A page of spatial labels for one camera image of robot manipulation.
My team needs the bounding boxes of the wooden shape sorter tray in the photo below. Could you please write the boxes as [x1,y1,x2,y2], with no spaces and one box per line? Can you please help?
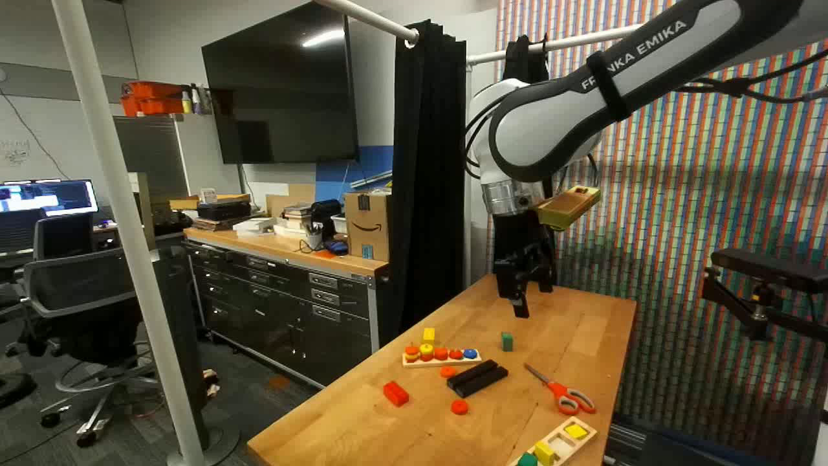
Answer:
[510,415,600,466]

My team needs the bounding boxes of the white frame crossbar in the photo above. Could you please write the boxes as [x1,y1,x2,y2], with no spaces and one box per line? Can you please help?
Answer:
[464,23,644,67]
[312,0,422,46]

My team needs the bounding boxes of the wooden peg board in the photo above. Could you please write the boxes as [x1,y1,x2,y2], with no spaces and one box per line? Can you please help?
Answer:
[400,343,484,367]

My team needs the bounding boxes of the black wall television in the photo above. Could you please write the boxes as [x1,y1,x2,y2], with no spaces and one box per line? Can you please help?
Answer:
[200,0,363,165]

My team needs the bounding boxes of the black curtain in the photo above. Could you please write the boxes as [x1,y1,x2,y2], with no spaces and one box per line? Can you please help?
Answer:
[390,19,469,335]

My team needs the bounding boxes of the black office chair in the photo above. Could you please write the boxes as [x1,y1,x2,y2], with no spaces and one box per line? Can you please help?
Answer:
[23,215,166,450]

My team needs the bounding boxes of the yellowish wrist camera box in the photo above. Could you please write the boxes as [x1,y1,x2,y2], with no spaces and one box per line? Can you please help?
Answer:
[537,181,602,233]

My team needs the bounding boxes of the orange handled scissors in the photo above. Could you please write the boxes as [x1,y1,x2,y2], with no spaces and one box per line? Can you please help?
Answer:
[522,360,600,419]

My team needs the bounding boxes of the white countertop item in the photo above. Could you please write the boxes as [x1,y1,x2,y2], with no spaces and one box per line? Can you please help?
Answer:
[231,215,280,240]

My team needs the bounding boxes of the cardboard shipping box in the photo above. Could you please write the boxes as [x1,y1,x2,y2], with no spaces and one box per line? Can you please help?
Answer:
[341,189,396,264]

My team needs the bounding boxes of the flat black device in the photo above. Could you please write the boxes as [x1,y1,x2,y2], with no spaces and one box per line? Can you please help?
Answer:
[196,199,254,222]

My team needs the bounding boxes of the dark upright panel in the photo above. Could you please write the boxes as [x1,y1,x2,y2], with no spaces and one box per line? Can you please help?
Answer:
[114,115,188,228]

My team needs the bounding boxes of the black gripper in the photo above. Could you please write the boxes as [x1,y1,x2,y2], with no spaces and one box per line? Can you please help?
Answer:
[491,209,559,322]

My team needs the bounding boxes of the black camera stand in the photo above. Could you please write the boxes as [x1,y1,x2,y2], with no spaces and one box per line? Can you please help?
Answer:
[699,246,828,345]

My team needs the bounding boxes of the red toy brick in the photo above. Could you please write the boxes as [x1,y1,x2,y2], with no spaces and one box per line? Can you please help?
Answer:
[381,379,415,410]

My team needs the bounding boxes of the small cardboard box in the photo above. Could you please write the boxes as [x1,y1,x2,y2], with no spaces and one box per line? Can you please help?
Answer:
[263,191,319,220]

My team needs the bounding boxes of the black countertop machine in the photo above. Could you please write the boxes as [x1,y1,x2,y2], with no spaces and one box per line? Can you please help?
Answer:
[303,198,350,253]

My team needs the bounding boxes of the black slotted bar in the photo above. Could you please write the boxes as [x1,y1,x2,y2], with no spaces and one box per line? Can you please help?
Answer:
[446,357,510,401]

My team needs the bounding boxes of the slanted white frame pole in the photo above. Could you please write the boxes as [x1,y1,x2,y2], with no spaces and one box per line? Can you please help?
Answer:
[50,0,208,466]

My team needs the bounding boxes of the lit computer monitor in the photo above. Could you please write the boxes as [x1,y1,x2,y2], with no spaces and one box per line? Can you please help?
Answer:
[0,177,101,217]

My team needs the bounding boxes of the orange tool case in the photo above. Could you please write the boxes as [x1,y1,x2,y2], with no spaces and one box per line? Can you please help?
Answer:
[118,81,188,120]

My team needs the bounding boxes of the black drawer tool cabinet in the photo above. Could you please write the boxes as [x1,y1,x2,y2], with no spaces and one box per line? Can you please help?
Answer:
[184,226,394,389]

